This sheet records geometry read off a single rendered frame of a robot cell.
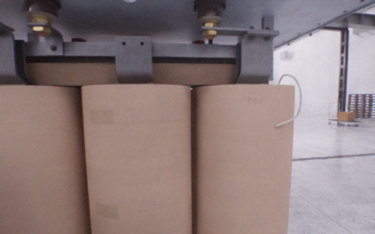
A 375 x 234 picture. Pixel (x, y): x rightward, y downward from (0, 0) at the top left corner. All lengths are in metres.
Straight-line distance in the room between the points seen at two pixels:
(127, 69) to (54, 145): 0.36
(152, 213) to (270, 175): 0.45
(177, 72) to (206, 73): 0.12
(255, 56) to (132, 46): 0.44
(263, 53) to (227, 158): 0.41
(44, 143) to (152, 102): 0.39
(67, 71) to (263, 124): 0.76
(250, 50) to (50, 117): 0.73
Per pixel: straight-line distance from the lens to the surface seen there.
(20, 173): 0.82
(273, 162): 0.78
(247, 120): 0.70
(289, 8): 0.87
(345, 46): 13.61
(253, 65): 0.75
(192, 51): 0.75
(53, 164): 0.80
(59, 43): 0.82
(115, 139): 0.66
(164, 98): 0.64
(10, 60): 0.84
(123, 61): 0.69
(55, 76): 0.87
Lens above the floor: 1.02
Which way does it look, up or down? 5 degrees down
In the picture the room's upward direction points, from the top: 1 degrees counter-clockwise
